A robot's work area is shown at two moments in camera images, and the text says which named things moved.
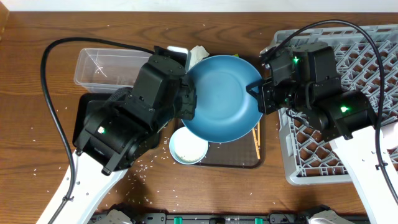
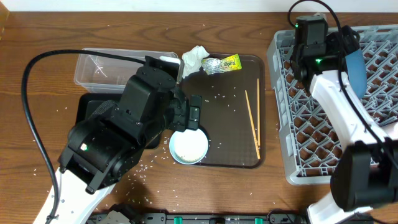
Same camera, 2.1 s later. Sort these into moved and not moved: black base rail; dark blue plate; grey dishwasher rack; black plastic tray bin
Moved: dark blue plate
Not moved: black plastic tray bin; black base rail; grey dishwasher rack
